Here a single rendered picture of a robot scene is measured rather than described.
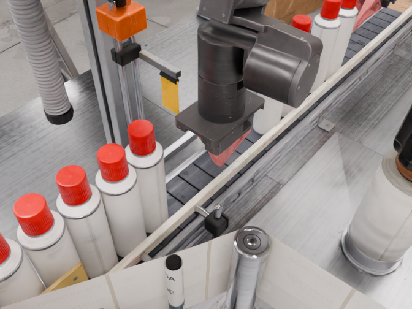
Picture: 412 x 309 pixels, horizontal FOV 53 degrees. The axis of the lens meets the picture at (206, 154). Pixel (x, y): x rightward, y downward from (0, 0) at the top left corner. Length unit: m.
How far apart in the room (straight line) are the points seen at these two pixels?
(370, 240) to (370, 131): 0.39
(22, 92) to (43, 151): 1.60
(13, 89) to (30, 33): 2.04
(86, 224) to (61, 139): 0.41
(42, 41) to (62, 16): 2.62
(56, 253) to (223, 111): 0.25
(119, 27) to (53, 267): 0.29
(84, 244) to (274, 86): 0.30
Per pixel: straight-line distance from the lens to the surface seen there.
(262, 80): 0.41
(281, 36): 0.41
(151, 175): 0.54
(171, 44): 1.13
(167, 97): 0.55
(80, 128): 0.91
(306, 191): 0.73
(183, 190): 0.70
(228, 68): 0.44
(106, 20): 0.52
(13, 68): 2.67
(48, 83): 0.51
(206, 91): 0.46
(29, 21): 0.47
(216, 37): 0.43
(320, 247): 0.67
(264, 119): 0.77
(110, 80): 0.62
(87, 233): 0.52
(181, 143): 0.66
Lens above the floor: 1.43
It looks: 47 degrees down
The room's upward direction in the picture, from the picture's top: 2 degrees clockwise
